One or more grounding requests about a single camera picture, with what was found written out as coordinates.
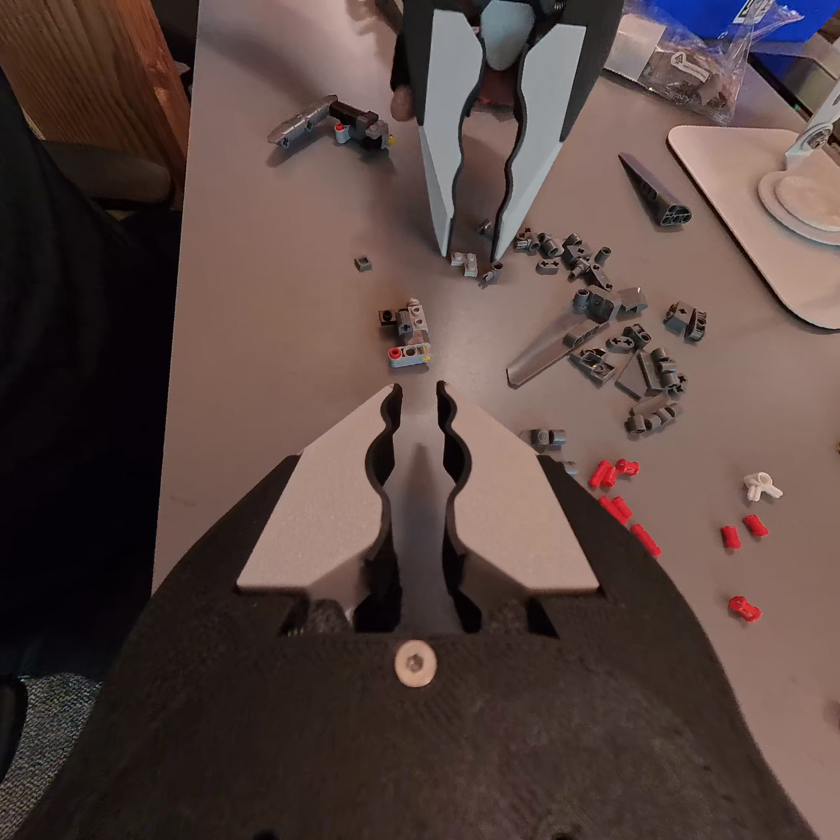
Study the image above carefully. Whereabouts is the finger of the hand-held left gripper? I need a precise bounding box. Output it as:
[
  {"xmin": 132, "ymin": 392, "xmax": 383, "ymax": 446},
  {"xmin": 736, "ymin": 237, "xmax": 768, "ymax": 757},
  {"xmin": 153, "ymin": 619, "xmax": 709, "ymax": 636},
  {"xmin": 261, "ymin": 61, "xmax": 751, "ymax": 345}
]
[
  {"xmin": 491, "ymin": 26, "xmax": 588, "ymax": 263},
  {"xmin": 416, "ymin": 7, "xmax": 488, "ymax": 259}
]

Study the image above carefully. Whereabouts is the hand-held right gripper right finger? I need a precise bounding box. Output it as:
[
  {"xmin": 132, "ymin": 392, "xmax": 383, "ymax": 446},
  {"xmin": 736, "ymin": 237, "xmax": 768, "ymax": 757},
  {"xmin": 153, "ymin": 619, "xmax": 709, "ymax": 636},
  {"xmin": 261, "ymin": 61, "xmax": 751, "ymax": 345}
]
[{"xmin": 436, "ymin": 381, "xmax": 601, "ymax": 619}]

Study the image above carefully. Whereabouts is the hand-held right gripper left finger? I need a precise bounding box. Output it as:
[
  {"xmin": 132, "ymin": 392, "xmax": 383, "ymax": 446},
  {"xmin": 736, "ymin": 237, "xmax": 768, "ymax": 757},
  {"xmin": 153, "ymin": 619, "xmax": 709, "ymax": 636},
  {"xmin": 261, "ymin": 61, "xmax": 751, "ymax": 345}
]
[{"xmin": 236, "ymin": 384, "xmax": 403, "ymax": 619}]

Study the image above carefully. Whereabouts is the clear plastic bag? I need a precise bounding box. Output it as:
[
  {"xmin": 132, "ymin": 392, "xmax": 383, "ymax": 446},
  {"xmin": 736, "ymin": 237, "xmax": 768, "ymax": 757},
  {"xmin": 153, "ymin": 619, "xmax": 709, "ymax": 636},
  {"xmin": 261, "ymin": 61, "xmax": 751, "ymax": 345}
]
[{"xmin": 602, "ymin": 0, "xmax": 805, "ymax": 127}]

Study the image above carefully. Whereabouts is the group of red toy pins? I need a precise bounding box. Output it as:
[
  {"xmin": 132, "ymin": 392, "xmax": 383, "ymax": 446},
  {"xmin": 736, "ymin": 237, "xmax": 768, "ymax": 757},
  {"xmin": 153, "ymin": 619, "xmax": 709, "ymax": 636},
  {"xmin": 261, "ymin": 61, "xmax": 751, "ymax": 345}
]
[{"xmin": 586, "ymin": 457, "xmax": 770, "ymax": 623}]

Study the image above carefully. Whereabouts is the long grey toy brick model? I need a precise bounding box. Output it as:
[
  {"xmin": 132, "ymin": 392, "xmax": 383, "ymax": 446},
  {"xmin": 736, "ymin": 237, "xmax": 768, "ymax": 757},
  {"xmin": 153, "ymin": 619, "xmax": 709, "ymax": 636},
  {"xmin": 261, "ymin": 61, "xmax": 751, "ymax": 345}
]
[{"xmin": 266, "ymin": 94, "xmax": 396, "ymax": 158}]

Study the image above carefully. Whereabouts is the dark pointed toy panel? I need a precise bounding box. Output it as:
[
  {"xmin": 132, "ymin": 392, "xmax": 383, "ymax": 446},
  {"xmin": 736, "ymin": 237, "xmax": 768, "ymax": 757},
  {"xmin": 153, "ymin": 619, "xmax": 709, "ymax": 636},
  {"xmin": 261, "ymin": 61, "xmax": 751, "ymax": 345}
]
[{"xmin": 618, "ymin": 153, "xmax": 693, "ymax": 229}]

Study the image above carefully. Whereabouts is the blue box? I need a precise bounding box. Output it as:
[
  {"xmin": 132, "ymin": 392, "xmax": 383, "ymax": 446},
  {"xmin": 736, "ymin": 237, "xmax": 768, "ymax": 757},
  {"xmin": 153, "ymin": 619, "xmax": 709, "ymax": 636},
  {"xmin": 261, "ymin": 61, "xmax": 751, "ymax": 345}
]
[{"xmin": 646, "ymin": 0, "xmax": 824, "ymax": 55}]

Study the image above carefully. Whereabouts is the white monitor stand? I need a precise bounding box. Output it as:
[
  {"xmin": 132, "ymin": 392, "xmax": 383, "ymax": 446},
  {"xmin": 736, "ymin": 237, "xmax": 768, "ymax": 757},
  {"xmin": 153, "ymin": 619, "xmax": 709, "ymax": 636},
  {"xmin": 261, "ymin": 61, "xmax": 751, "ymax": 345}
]
[{"xmin": 667, "ymin": 82, "xmax": 840, "ymax": 330}]

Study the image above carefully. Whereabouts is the small grey toy brick model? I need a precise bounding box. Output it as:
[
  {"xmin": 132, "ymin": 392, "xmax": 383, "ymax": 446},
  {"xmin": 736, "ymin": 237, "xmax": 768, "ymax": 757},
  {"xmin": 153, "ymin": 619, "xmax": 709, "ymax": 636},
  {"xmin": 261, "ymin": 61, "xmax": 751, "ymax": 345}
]
[{"xmin": 377, "ymin": 297, "xmax": 434, "ymax": 368}]

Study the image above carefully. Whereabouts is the heap of grey toy bricks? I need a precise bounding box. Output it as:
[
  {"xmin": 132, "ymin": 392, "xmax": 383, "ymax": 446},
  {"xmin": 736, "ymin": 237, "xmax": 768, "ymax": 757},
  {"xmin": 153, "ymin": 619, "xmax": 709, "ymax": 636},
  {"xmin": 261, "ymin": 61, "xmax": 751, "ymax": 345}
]
[{"xmin": 477, "ymin": 218, "xmax": 710, "ymax": 435}]

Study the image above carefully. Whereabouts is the black chair armrest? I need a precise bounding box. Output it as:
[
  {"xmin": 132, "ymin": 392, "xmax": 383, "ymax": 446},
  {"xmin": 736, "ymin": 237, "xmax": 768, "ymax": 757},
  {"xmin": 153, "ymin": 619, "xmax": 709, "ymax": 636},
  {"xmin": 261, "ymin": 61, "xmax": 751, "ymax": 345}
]
[{"xmin": 38, "ymin": 140, "xmax": 175, "ymax": 206}]

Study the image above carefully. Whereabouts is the wooden cabinet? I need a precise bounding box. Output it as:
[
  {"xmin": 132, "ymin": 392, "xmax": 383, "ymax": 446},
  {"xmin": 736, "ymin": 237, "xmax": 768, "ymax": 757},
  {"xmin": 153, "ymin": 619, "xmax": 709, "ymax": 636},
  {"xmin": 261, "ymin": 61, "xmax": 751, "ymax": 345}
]
[{"xmin": 0, "ymin": 0, "xmax": 193, "ymax": 206}]

